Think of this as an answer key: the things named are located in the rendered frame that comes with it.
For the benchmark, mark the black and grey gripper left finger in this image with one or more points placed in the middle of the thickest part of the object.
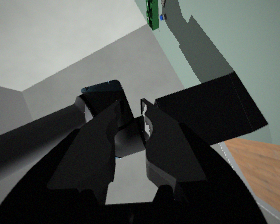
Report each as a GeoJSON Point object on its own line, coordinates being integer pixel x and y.
{"type": "Point", "coordinates": [82, 160]}

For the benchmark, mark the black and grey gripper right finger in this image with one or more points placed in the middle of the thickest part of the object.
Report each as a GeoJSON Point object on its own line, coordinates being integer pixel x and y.
{"type": "Point", "coordinates": [177, 156]}

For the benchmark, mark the green rack of three bins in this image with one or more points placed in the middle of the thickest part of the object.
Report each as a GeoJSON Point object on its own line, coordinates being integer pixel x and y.
{"type": "Point", "coordinates": [152, 6]}

